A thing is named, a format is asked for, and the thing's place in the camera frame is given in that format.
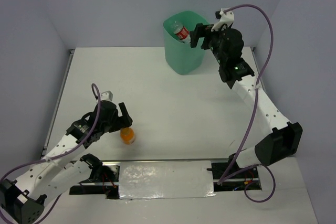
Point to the metal base rail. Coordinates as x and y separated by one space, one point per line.
108 184

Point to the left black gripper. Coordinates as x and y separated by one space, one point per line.
122 121

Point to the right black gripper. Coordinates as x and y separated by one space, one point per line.
199 32

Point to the silver tape panel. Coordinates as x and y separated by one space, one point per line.
165 180

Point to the orange juice bottle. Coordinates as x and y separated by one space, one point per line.
127 135

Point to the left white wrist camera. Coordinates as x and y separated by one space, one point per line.
106 96

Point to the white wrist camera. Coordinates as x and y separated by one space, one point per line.
106 96
225 19

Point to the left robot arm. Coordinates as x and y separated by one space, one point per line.
26 197

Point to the green plastic bin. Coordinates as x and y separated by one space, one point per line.
180 56

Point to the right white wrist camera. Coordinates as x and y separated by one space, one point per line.
225 19

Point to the clear bottle red label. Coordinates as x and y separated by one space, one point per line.
181 32

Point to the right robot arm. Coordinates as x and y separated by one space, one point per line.
281 137

